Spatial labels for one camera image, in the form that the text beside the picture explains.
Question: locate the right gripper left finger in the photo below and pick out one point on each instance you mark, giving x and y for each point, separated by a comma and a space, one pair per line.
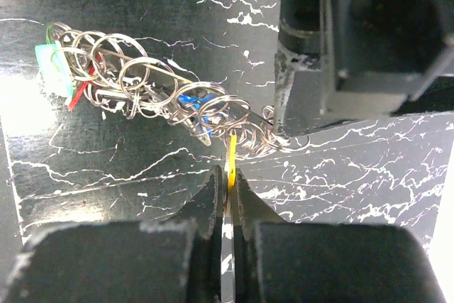
175, 260

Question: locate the yellow key tag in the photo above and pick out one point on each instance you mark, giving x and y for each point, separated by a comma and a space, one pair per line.
232, 162

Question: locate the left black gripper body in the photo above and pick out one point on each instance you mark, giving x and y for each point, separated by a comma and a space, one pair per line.
340, 61

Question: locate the red key tag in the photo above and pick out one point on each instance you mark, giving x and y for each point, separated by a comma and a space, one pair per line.
81, 90

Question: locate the green key tag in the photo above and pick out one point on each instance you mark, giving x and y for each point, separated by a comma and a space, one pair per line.
53, 65

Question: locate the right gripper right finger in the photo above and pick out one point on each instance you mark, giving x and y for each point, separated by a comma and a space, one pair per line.
279, 261

